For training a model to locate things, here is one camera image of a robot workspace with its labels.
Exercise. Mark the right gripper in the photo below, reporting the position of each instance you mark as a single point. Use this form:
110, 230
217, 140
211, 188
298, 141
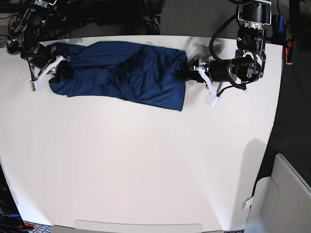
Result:
41, 56

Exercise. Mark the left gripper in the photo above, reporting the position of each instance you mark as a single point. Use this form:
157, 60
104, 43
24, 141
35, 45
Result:
216, 71

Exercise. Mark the blue long-sleeve T-shirt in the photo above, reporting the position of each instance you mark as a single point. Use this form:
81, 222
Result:
133, 72

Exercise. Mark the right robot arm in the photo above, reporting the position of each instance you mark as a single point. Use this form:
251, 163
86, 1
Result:
39, 20

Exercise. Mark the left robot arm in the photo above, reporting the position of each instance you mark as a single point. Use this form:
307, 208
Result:
249, 62

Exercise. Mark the red and black clamp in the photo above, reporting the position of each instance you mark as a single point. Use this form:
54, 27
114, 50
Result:
288, 46

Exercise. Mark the white paper tag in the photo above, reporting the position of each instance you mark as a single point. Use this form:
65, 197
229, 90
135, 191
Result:
247, 204

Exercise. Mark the red black tool bottom-left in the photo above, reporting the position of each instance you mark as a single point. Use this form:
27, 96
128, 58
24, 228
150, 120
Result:
26, 227

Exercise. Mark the white plastic bin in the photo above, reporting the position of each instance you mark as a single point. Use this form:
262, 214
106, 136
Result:
281, 202

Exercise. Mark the blue handled tool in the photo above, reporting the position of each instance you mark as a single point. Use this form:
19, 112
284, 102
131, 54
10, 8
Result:
280, 24

